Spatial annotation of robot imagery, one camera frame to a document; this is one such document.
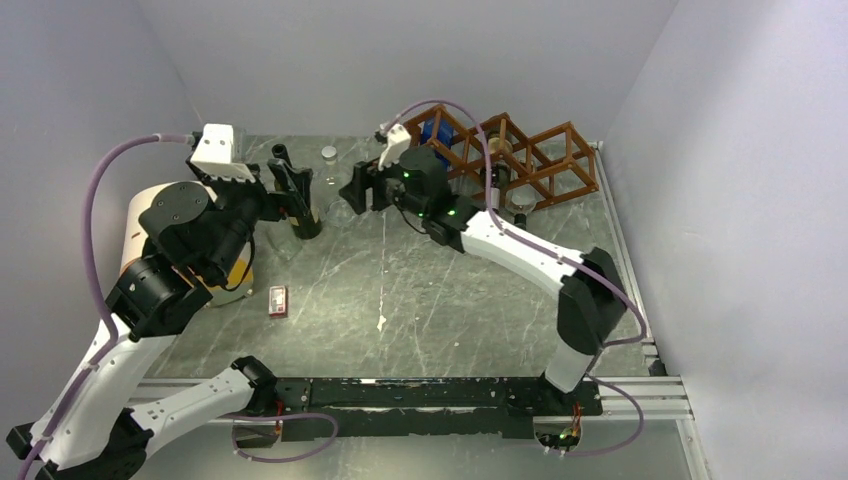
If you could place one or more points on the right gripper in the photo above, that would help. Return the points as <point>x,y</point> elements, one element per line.
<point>364,176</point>

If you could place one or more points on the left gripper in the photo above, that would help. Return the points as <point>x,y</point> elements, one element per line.
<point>277,205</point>

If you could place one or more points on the clear bottle silver cap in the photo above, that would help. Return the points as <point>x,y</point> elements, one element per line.
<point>335,174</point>

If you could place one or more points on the blue square bottle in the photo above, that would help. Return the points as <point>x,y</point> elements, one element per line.
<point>444,134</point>

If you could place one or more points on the brown wooden wine rack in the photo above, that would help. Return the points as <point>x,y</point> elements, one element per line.
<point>558,163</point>

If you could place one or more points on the dark green labelled wine bottle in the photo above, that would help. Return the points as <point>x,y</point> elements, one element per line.
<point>501,173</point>

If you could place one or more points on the clear square gold-label bottle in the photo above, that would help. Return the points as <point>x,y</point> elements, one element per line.
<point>521,202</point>

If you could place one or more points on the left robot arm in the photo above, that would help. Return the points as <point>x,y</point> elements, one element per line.
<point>91,431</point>

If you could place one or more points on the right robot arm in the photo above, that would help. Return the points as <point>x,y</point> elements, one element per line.
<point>586,286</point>

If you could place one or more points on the dark green open wine bottle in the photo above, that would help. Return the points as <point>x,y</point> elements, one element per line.
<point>293,190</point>

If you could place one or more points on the small red box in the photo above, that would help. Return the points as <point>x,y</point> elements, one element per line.
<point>278,301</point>

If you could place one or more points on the cream and orange cylinder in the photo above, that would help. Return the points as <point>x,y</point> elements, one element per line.
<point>207,236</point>

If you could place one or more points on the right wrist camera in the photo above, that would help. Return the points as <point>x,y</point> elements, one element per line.
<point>397,141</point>

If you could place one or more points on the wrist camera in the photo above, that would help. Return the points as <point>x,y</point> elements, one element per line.
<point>219,153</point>
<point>397,141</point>

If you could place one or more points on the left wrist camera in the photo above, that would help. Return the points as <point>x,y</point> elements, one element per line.
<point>219,153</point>

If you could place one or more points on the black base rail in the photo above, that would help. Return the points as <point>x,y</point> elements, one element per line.
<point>356,407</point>

